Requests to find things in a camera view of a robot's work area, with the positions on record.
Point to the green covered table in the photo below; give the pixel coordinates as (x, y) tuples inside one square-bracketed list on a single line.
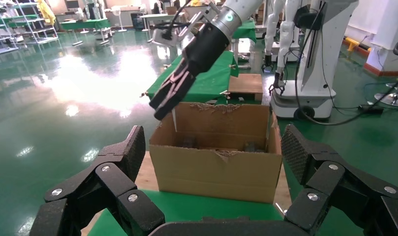
[(247, 31), (86, 24)]

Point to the large open cardboard carton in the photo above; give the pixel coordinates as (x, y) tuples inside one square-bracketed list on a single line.
[(215, 176)]

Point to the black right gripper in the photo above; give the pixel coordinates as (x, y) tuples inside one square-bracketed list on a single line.
[(205, 49)]

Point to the silver metal binder clip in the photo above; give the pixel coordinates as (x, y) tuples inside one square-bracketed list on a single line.
[(166, 66), (225, 94), (144, 94)]

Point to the metal storage shelf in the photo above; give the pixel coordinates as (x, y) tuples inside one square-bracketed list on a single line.
[(19, 29)]

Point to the white idle wheeled robot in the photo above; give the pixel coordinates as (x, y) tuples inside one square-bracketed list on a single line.
[(316, 81)]

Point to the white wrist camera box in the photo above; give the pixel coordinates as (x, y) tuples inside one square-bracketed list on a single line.
[(163, 36)]

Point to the white standing fan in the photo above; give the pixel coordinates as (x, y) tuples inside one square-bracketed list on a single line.
[(121, 18)]

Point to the green tablecloth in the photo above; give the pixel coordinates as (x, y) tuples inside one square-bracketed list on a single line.
[(198, 208), (211, 81)]

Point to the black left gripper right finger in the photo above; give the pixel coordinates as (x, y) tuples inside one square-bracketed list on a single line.
[(326, 182)]

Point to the white plain table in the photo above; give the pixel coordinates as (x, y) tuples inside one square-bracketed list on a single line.
[(159, 17)]

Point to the white idle robot arm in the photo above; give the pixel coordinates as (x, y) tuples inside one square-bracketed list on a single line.
[(286, 45), (273, 26)]

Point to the yellow hanging garment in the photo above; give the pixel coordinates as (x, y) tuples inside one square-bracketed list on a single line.
[(47, 11)]

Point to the yellow floor barrier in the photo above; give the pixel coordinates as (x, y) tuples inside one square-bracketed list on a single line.
[(355, 44)]

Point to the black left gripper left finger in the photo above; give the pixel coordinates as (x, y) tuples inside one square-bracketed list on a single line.
[(114, 182)]

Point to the black idle robot gripper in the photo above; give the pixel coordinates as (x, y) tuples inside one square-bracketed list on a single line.
[(268, 62), (277, 84)]

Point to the brown wooden crate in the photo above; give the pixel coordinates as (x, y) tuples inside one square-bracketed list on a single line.
[(246, 85)]

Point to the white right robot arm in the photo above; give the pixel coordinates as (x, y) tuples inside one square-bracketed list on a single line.
[(241, 8)]

